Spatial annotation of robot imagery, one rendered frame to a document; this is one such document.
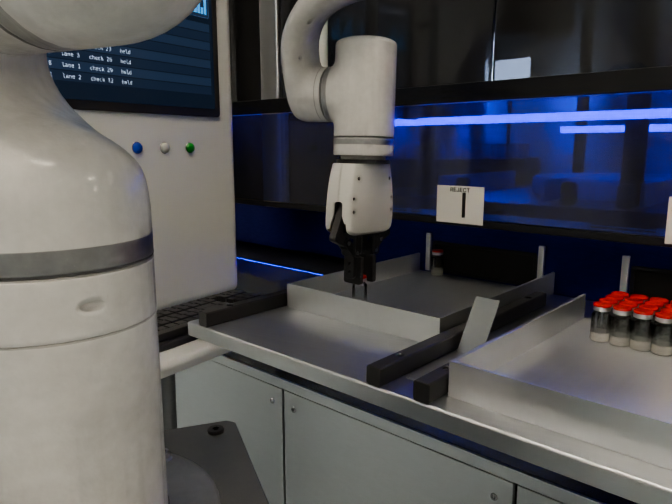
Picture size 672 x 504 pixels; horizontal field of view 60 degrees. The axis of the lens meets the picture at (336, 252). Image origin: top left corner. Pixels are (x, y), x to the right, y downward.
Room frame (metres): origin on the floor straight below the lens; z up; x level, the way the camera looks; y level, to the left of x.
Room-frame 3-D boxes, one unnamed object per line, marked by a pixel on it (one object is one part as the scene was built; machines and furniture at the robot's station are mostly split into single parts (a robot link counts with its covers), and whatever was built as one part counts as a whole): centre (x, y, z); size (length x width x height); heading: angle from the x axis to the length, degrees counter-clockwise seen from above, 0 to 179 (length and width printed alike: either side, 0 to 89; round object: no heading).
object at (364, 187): (0.82, -0.04, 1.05); 0.10 x 0.08 x 0.11; 138
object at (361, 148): (0.82, -0.04, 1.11); 0.09 x 0.08 x 0.03; 138
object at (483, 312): (0.60, -0.13, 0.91); 0.14 x 0.03 x 0.06; 138
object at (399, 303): (0.86, -0.14, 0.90); 0.34 x 0.26 x 0.04; 138
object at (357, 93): (0.82, -0.04, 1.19); 0.09 x 0.08 x 0.13; 64
